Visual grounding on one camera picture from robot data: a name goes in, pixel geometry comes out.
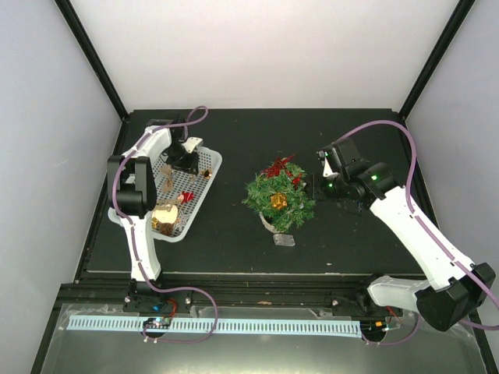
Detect white ball string lights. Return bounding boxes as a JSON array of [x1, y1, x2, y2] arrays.
[[285, 178, 307, 209]]

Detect red berry sprig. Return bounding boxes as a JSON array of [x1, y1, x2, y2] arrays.
[[285, 170, 306, 190]]

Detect small green christmas tree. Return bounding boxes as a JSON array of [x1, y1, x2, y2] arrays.
[[242, 156, 315, 234]]

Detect gold gift box ornament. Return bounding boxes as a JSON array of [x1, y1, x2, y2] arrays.
[[270, 192, 288, 210]]

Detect red star ornament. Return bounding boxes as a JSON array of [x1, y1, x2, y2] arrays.
[[260, 155, 295, 178]]

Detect white tree pot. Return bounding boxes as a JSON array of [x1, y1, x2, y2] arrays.
[[259, 213, 279, 235]]

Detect clear battery box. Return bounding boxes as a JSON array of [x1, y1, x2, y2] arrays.
[[273, 233, 296, 247]]

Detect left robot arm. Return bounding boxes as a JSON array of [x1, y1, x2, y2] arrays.
[[107, 111, 206, 283]]

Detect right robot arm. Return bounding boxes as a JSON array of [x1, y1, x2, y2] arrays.
[[306, 138, 496, 332]]

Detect burlap bow ornament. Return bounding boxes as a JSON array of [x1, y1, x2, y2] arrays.
[[160, 164, 173, 193]]

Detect white perforated plastic basket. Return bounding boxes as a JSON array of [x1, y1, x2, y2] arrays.
[[152, 146, 222, 242]]

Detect small santa figure ornament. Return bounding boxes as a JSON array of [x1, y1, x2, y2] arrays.
[[177, 192, 194, 204]]

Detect silver star ornament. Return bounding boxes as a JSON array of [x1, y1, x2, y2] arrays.
[[174, 214, 190, 235]]

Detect small gold star ornament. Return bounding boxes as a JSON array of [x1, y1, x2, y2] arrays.
[[151, 218, 159, 230]]

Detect brown pine cone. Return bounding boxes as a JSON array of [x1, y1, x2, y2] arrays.
[[158, 223, 175, 237]]

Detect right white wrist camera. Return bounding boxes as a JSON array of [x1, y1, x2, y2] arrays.
[[317, 150, 336, 178]]

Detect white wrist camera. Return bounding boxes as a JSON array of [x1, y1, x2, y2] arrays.
[[317, 150, 336, 178], [182, 137, 203, 153]]

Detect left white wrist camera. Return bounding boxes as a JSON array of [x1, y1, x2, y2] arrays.
[[182, 137, 203, 153]]

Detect white slotted cable duct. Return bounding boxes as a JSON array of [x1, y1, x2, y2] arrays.
[[66, 316, 362, 338]]

